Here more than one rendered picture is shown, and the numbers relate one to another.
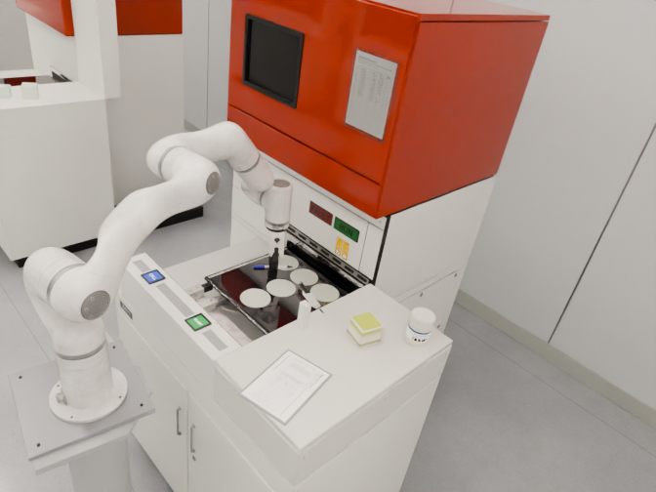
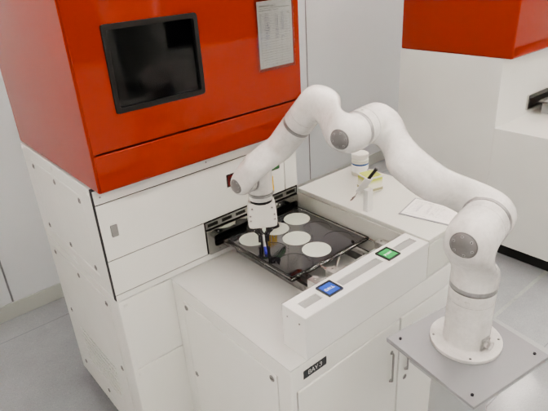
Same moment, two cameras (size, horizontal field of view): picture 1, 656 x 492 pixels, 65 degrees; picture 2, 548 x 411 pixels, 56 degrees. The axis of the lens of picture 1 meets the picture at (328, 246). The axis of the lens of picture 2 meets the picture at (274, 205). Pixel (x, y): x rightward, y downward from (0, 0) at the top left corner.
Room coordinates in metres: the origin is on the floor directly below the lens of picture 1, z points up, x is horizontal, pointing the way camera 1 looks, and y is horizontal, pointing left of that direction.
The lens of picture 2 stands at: (1.21, 1.74, 1.82)
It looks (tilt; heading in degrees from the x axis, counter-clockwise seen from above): 26 degrees down; 280
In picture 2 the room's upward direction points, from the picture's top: 4 degrees counter-clockwise
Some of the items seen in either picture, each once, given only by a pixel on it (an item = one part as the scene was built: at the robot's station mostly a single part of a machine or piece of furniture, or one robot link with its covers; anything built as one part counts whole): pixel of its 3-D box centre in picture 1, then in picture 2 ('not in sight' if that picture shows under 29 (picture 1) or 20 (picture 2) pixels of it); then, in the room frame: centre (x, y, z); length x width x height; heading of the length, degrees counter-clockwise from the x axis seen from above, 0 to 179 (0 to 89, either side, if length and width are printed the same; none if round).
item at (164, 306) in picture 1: (175, 317); (360, 289); (1.19, 0.43, 0.89); 0.55 x 0.09 x 0.14; 49
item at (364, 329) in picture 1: (364, 329); (369, 181); (1.15, -0.15, 1.00); 0.07 x 0.07 x 0.07; 33
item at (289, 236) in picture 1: (321, 266); (255, 222); (1.59, 0.01, 0.89); 0.44 x 0.02 x 0.10; 49
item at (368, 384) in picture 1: (339, 367); (385, 212); (1.09, -0.09, 0.89); 0.62 x 0.35 x 0.14; 139
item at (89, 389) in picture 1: (85, 369); (469, 312); (0.91, 0.56, 0.93); 0.19 x 0.19 x 0.18
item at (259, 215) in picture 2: (275, 236); (262, 211); (1.53, 0.18, 1.03); 0.10 x 0.07 x 0.11; 15
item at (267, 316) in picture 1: (280, 287); (295, 239); (1.42, 0.14, 0.90); 0.34 x 0.34 x 0.01; 49
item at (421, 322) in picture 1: (420, 326); (360, 163); (1.19, -0.31, 1.01); 0.07 x 0.07 x 0.10
